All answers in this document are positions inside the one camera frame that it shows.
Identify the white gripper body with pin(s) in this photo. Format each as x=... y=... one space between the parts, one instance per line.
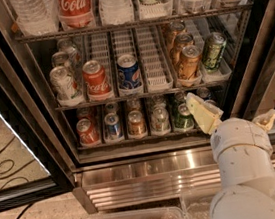
x=239 y=135

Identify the clear bin with bubble wrap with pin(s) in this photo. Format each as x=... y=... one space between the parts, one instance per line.
x=196 y=202

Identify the white soda can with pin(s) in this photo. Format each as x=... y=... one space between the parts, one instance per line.
x=64 y=83
x=67 y=45
x=61 y=59

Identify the green soda can middle shelf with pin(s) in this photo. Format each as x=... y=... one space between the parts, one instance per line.
x=213 y=51

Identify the orange can bottom shelf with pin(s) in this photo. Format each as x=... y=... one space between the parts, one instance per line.
x=136 y=125

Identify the white green can bottom shelf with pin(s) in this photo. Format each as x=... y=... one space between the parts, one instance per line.
x=160 y=120

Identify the blue Pepsi can middle shelf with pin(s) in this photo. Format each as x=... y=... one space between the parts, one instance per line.
x=128 y=72

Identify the red Coca-Cola can middle shelf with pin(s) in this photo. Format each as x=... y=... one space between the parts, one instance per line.
x=96 y=78

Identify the front white soda can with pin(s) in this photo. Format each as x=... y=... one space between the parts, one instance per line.
x=64 y=83

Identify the steel fridge cabinet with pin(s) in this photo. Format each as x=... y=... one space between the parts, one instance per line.
x=152 y=168

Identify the red can bottom shelf front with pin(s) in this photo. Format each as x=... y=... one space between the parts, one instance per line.
x=87 y=132

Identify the empty white shelf tray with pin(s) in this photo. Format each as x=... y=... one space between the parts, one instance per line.
x=156 y=72

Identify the clear water bottle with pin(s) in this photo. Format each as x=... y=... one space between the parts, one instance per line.
x=115 y=12
x=36 y=17

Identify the red Coca-Cola bottle top shelf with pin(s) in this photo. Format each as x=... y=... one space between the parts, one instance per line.
x=75 y=14

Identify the blue Pepsi can bottom right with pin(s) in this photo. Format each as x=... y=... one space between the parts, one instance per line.
x=212 y=102

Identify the clear water bottle centre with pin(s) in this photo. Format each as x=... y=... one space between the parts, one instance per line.
x=115 y=12

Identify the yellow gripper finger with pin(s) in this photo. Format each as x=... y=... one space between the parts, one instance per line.
x=266 y=120
x=205 y=114

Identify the orange soda can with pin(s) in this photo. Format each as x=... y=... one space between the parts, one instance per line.
x=181 y=41
x=173 y=29
x=188 y=62

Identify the clear water bottle left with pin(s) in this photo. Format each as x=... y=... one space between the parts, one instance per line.
x=36 y=17

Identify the open glass fridge door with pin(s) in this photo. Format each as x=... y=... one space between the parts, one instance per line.
x=33 y=161

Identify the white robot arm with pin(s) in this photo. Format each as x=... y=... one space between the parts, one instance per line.
x=242 y=150

